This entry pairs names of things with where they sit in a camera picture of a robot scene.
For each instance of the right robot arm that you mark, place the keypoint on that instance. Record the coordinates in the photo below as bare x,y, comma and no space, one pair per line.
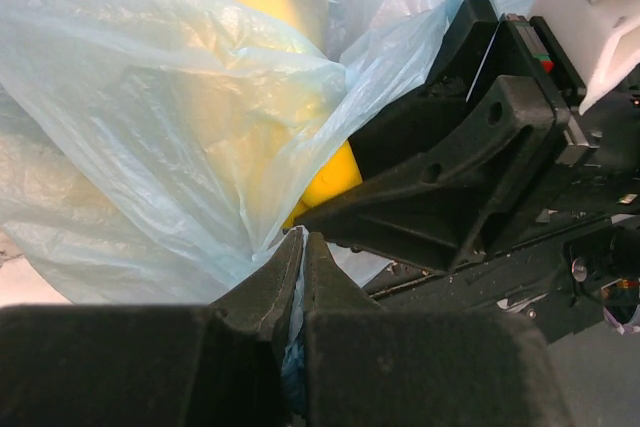
565,279

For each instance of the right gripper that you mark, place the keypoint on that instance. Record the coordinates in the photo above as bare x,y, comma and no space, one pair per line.
523,158

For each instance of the blue plastic bag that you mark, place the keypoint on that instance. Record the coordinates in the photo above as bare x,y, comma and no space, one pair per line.
158,142

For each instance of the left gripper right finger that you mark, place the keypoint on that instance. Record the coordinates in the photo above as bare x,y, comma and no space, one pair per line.
369,366

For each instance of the yellow fake banana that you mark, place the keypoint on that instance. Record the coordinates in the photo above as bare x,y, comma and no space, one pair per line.
340,173

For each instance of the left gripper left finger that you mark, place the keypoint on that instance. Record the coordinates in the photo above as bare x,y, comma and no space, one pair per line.
154,365

